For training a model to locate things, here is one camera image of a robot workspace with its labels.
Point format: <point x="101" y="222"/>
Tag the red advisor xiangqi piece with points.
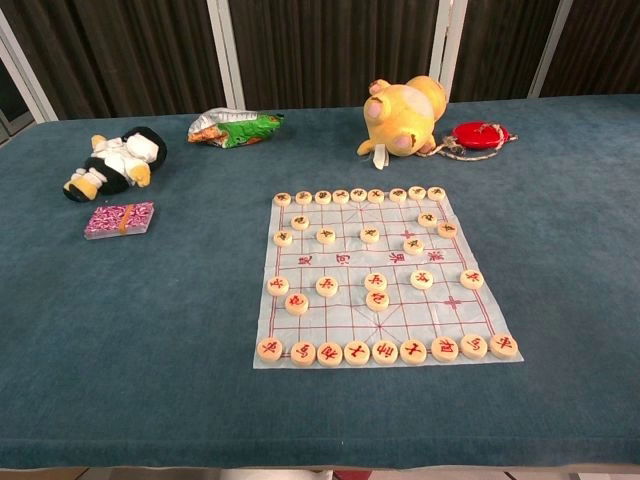
<point x="412" y="352"/>
<point x="356" y="353"/>

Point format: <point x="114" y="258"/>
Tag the pink patterned card deck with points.
<point x="107" y="220"/>

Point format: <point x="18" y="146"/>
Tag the green white snack bag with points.
<point x="235" y="131"/>

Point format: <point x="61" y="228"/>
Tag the red general xiangqi piece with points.
<point x="385" y="351"/>

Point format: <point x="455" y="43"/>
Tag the red elephant xiangqi piece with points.
<point x="445" y="348"/>
<point x="329" y="354"/>

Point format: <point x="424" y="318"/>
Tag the yellow rubber band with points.
<point x="126" y="220"/>

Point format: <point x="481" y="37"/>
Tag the yellow plush toy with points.
<point x="400" y="115"/>

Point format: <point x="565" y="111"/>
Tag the black white penguin plush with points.
<point x="115" y="165"/>

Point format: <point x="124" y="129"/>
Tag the red round disc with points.
<point x="475" y="136"/>

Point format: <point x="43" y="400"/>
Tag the red cannon xiangqi piece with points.
<point x="297" y="303"/>
<point x="377" y="300"/>

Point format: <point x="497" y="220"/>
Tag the red chariot xiangqi piece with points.
<point x="269" y="350"/>
<point x="503" y="346"/>

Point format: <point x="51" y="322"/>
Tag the white partition frame post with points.
<point x="30" y="75"/>
<point x="550" y="50"/>
<point x="225" y="50"/>
<point x="450" y="50"/>

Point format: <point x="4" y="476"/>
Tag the dark pleated partition panel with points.
<point x="610" y="45"/>
<point x="125" y="50"/>
<point x="500" y="45"/>
<point x="325" y="50"/>

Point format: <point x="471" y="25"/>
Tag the white xiangqi board sheet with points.
<point x="345" y="320"/>

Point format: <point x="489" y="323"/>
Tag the blue velvet tablecloth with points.
<point x="150" y="325"/>

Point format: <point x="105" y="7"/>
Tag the black soldier xiangqi piece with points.
<point x="282" y="238"/>
<point x="326" y="235"/>
<point x="447" y="229"/>
<point x="369" y="234"/>
<point x="413" y="245"/>

